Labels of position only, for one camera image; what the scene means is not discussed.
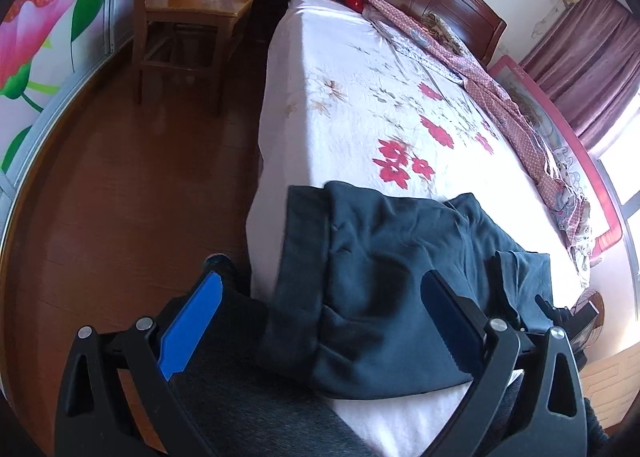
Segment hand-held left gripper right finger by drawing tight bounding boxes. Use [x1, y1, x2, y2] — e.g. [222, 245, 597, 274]
[421, 269, 590, 457]

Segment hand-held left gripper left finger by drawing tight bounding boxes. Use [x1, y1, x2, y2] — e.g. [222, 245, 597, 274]
[54, 269, 223, 457]

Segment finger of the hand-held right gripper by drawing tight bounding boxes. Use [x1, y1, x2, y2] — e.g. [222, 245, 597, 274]
[487, 251, 523, 333]
[535, 294, 558, 327]

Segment dark pants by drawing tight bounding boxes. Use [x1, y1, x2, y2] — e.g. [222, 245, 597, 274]
[255, 180, 553, 400]

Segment wooden cabinet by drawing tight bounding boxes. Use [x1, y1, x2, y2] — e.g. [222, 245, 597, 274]
[580, 347, 636, 438]

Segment person's dark slipper foot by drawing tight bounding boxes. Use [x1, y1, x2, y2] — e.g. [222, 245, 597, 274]
[201, 253, 251, 295]

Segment window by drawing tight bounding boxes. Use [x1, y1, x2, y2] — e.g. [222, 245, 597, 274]
[592, 87, 640, 318]

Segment pink checked quilt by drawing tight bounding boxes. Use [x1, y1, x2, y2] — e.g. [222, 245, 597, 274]
[320, 0, 593, 288]

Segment purple curtain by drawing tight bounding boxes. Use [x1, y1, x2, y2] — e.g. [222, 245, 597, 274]
[520, 0, 640, 153]

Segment bed with floral sheet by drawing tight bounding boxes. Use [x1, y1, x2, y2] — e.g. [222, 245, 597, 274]
[247, 0, 593, 457]

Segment light floral pillowcase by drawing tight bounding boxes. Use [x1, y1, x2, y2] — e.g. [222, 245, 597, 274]
[372, 17, 466, 83]

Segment wooden chair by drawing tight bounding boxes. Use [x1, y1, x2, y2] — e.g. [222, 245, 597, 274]
[131, 0, 258, 117]

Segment floral wardrobe door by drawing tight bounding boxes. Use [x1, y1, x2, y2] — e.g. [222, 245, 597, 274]
[0, 0, 136, 248]

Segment red bed guard rail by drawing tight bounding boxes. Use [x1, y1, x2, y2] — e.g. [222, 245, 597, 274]
[487, 56, 626, 268]

